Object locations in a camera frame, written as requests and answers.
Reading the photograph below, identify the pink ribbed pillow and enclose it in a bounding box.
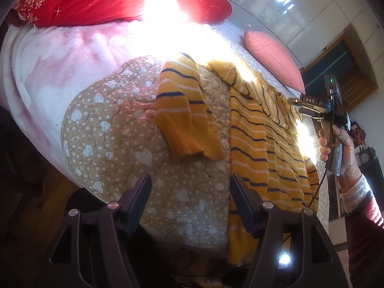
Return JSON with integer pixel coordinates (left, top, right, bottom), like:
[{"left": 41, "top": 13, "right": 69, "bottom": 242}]
[{"left": 244, "top": 31, "right": 306, "bottom": 94}]

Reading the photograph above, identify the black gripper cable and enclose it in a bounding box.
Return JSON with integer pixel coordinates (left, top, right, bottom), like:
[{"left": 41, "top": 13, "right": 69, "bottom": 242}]
[{"left": 280, "top": 160, "right": 330, "bottom": 245}]

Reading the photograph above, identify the red floral pillow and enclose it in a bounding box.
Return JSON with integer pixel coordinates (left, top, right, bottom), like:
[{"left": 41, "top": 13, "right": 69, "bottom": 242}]
[{"left": 12, "top": 0, "right": 233, "bottom": 27}]

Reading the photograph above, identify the pink fleece blanket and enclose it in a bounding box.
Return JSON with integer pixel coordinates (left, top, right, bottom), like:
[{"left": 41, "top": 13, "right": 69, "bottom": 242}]
[{"left": 0, "top": 21, "right": 180, "bottom": 192}]

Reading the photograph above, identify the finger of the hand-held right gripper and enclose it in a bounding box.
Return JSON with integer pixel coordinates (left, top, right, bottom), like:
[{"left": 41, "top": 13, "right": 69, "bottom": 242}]
[{"left": 287, "top": 95, "right": 321, "bottom": 116}]

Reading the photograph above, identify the person's right hand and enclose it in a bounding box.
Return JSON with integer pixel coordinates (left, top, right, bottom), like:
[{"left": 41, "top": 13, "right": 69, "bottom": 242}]
[{"left": 318, "top": 124, "right": 365, "bottom": 194}]

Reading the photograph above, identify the beige dotted quilted bed pad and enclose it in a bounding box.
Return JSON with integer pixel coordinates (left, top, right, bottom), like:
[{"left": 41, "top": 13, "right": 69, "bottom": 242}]
[{"left": 60, "top": 24, "right": 330, "bottom": 257}]

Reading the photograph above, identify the person's right forearm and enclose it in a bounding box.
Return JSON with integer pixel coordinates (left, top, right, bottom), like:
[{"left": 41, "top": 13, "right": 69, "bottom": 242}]
[{"left": 340, "top": 174, "right": 384, "bottom": 288}]

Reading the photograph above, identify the pile of clutter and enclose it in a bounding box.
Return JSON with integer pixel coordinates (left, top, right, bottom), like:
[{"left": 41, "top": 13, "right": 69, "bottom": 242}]
[{"left": 349, "top": 121, "right": 367, "bottom": 148}]

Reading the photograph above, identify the dark ornate desk clock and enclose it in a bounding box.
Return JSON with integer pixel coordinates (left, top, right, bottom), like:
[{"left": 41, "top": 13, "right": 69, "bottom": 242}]
[{"left": 359, "top": 149, "right": 376, "bottom": 166}]

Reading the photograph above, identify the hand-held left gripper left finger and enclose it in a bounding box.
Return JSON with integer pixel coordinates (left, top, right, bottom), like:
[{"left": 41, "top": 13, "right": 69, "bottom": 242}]
[{"left": 48, "top": 173, "right": 152, "bottom": 288}]

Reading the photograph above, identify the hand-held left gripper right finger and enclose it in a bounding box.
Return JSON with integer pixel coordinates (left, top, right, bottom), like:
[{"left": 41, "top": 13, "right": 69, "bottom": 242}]
[{"left": 229, "top": 173, "right": 350, "bottom": 288}]

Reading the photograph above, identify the white shelf unit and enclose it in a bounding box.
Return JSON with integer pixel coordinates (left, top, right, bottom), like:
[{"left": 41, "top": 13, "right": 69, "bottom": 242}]
[{"left": 326, "top": 156, "right": 384, "bottom": 248}]

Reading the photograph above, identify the yellow striped knit sweater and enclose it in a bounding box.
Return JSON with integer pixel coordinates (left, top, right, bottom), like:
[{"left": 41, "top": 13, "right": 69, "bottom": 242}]
[{"left": 154, "top": 52, "right": 320, "bottom": 265}]

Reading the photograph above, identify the wooden door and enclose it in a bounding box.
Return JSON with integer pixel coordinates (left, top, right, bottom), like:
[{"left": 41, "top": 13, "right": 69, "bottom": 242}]
[{"left": 300, "top": 30, "right": 379, "bottom": 112}]

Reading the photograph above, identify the white glossy wardrobe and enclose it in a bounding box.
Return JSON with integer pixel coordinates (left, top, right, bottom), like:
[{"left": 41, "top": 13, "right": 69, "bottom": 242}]
[{"left": 229, "top": 0, "right": 377, "bottom": 66}]

